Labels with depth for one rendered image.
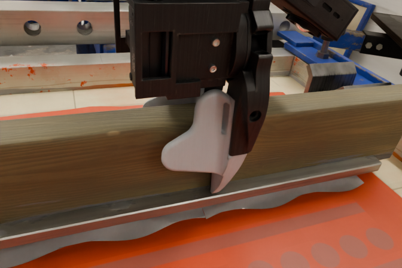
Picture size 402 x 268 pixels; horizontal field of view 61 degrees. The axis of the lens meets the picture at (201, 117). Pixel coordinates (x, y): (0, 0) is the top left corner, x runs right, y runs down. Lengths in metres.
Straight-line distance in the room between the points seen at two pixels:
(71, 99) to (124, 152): 0.24
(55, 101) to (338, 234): 0.35
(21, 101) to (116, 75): 0.12
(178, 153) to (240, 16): 0.09
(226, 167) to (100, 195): 0.09
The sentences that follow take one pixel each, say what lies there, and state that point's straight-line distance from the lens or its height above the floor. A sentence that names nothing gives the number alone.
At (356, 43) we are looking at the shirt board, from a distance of 1.10.
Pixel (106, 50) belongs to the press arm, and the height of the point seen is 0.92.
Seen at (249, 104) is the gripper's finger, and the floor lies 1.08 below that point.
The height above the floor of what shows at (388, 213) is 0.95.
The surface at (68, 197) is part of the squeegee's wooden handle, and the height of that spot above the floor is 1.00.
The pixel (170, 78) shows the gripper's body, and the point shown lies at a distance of 0.19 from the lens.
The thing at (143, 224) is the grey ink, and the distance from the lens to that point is 0.29.
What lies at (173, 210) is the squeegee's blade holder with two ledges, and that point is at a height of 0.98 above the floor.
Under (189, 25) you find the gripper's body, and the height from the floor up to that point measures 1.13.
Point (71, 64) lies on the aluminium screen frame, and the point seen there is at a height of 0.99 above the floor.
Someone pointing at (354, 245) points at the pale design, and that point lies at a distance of 0.33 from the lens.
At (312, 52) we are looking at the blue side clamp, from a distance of 0.59.
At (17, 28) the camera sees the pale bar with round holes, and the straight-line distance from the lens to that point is 0.53.
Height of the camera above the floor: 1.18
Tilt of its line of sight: 31 degrees down
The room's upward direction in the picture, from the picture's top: 7 degrees clockwise
